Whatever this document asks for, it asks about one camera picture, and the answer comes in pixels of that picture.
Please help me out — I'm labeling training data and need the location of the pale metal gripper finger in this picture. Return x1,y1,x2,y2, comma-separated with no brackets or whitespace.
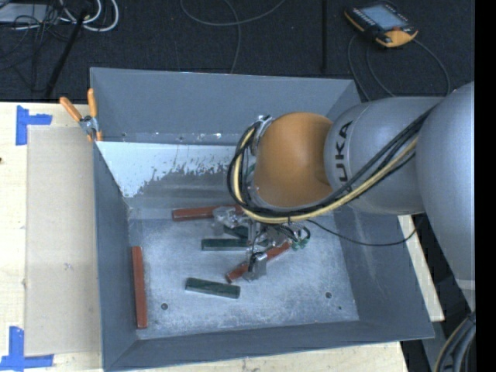
212,205,250,236
243,250,269,283

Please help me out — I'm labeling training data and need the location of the red-brown flat block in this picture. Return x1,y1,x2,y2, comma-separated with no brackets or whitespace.
171,205,244,222
131,246,150,330
225,239,292,284

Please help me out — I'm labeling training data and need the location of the dark green flat block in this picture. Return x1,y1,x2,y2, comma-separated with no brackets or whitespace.
201,238,253,252
184,277,242,300

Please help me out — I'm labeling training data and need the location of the grey metal bin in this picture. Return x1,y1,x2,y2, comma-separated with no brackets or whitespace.
89,67,436,372

